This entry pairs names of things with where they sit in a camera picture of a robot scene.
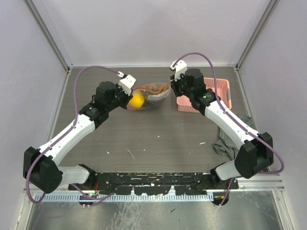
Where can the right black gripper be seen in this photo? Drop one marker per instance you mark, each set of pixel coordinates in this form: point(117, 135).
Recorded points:
point(174, 84)

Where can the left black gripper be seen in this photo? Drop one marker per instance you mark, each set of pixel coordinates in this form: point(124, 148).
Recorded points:
point(127, 97)

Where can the yellow lemon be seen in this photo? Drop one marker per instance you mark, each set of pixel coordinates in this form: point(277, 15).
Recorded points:
point(137, 101)

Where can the clear zip bag orange zipper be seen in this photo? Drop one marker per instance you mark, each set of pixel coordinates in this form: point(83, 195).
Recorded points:
point(151, 100)

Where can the brown longan bunch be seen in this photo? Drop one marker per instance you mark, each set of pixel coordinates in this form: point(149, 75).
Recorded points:
point(157, 88)

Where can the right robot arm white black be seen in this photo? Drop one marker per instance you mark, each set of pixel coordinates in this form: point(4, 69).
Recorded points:
point(254, 149)

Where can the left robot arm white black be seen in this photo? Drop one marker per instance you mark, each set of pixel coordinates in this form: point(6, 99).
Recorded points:
point(41, 165)

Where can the grey cloth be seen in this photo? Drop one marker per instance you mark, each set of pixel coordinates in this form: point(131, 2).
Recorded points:
point(225, 146)

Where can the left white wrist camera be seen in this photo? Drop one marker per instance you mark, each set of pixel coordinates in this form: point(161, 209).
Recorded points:
point(126, 82)

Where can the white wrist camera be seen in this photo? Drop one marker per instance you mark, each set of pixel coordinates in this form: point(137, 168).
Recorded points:
point(179, 67)
point(126, 82)

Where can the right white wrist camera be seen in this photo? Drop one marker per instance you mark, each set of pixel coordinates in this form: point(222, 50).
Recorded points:
point(179, 67)

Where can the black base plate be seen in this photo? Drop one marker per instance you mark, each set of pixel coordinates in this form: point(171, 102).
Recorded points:
point(183, 183)

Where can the grey slotted cable duct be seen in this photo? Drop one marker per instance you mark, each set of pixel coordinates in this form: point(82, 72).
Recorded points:
point(171, 197)

